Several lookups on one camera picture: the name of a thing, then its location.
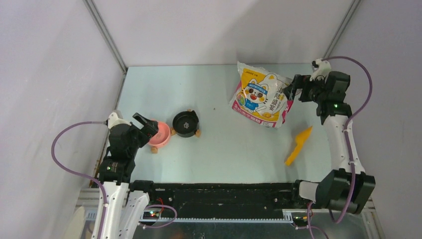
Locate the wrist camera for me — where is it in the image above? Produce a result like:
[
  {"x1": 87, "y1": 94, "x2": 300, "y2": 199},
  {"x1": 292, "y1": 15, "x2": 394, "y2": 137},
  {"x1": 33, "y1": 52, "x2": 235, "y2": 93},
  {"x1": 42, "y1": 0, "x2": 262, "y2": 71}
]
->
[
  {"x1": 107, "y1": 110, "x2": 131, "y2": 129},
  {"x1": 310, "y1": 58, "x2": 331, "y2": 81}
]

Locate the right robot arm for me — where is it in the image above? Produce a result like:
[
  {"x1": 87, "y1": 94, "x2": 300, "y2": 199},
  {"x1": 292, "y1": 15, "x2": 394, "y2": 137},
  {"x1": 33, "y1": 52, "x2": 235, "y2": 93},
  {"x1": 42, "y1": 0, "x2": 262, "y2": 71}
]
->
[{"x1": 284, "y1": 71, "x2": 376, "y2": 214}]

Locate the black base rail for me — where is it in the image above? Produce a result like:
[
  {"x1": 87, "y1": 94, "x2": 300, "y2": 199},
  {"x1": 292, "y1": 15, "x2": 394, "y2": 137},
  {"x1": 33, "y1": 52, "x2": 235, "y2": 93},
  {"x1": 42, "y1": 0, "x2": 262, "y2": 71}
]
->
[{"x1": 129, "y1": 180, "x2": 309, "y2": 220}]

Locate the pink cat bowl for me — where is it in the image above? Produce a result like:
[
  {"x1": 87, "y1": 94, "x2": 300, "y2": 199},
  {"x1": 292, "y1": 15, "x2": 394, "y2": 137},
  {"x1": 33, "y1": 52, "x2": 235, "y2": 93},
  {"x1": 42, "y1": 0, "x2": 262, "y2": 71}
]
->
[{"x1": 148, "y1": 121, "x2": 171, "y2": 148}]

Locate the black pet bowl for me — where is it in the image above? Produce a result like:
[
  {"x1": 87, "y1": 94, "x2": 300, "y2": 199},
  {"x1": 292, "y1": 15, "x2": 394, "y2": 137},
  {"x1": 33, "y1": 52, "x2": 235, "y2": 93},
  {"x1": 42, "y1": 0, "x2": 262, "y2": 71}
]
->
[{"x1": 172, "y1": 110, "x2": 200, "y2": 138}]

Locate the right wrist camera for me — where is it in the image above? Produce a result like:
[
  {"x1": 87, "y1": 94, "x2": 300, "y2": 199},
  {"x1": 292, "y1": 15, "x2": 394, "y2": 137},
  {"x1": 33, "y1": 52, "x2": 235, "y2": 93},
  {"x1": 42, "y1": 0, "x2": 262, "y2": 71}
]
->
[{"x1": 310, "y1": 58, "x2": 331, "y2": 81}]

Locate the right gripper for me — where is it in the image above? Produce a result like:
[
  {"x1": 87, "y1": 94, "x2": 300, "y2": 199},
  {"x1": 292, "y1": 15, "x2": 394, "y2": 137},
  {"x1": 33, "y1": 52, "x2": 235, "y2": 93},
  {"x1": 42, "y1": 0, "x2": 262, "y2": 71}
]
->
[{"x1": 282, "y1": 73, "x2": 328, "y2": 104}]

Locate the cat food bag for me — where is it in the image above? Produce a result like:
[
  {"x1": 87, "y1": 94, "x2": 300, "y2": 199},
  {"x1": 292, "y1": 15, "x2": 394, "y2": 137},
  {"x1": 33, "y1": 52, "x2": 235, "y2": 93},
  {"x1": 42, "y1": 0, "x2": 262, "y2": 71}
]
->
[{"x1": 230, "y1": 62, "x2": 293, "y2": 128}]

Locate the yellow plastic scoop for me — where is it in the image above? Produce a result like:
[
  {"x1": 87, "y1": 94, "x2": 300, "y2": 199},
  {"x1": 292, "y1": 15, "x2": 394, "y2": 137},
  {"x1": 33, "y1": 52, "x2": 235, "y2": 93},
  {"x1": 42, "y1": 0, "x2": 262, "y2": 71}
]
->
[{"x1": 285, "y1": 126, "x2": 313, "y2": 166}]

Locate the aluminium frame rail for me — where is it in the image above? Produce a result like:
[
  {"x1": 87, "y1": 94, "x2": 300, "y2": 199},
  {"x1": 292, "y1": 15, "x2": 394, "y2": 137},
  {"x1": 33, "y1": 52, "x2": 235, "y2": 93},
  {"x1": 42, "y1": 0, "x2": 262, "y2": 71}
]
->
[{"x1": 76, "y1": 188, "x2": 377, "y2": 225}]

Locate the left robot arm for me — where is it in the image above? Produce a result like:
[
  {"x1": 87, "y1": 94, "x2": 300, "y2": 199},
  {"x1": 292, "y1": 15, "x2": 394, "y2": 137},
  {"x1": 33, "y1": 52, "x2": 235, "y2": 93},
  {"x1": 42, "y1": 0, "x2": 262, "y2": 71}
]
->
[{"x1": 91, "y1": 111, "x2": 158, "y2": 239}]

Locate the wooden bowl stand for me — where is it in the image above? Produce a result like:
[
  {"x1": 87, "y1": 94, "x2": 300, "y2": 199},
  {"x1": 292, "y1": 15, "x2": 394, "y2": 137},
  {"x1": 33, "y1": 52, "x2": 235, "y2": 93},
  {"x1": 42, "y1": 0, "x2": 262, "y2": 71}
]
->
[{"x1": 150, "y1": 124, "x2": 202, "y2": 154}]

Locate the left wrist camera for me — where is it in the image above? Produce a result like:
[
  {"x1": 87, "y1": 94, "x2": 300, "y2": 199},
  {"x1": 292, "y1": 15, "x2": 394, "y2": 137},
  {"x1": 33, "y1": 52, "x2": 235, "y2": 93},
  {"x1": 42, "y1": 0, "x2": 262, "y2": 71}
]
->
[{"x1": 107, "y1": 110, "x2": 131, "y2": 129}]

